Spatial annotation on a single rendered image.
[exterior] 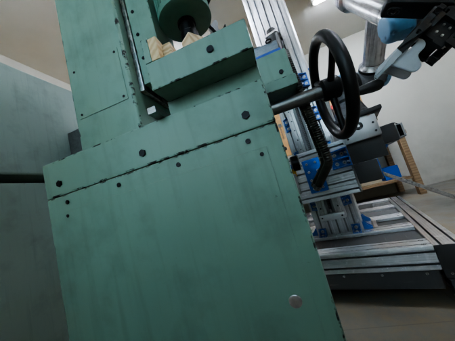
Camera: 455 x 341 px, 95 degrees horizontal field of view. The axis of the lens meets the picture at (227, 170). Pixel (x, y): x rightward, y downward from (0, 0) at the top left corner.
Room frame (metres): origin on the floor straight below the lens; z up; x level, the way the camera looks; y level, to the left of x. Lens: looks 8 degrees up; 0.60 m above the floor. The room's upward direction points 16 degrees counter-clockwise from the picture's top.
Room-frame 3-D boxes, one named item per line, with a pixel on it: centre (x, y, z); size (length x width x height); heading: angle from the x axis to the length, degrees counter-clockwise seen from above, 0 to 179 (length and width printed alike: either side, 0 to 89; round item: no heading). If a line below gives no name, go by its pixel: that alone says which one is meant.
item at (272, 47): (0.63, -0.20, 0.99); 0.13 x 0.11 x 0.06; 167
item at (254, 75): (0.61, -0.06, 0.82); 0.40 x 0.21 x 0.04; 167
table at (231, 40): (0.64, -0.11, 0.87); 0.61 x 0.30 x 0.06; 167
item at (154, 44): (0.67, 0.01, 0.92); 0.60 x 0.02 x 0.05; 167
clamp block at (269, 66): (0.62, -0.20, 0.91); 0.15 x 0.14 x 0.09; 167
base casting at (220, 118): (0.65, 0.12, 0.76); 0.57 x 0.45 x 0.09; 77
